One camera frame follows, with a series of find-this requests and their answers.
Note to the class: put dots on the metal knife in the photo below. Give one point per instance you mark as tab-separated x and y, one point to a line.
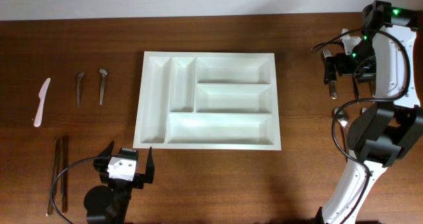
57	150
64	163

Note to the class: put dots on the white plastic cutlery tray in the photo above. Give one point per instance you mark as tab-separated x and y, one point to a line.
205	100

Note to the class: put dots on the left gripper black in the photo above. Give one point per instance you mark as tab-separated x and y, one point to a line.
141	178

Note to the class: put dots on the small metal spoon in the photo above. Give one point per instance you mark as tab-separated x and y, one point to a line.
79	78
103	74

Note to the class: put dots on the metal knife left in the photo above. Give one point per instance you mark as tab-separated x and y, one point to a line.
57	150

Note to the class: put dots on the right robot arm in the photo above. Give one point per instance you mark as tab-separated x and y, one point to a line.
389	128

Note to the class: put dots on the small metal spoon right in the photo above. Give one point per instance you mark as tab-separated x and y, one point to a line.
103	74

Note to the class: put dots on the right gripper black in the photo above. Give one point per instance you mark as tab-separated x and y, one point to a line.
330	69

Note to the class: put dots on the metal knife right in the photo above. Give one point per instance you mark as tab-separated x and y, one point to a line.
64	163

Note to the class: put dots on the small metal spoon left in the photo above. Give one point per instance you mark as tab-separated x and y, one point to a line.
79	78

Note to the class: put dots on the white plastic knife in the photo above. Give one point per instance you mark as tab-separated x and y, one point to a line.
42	96

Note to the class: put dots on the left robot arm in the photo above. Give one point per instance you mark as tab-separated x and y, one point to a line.
108	203

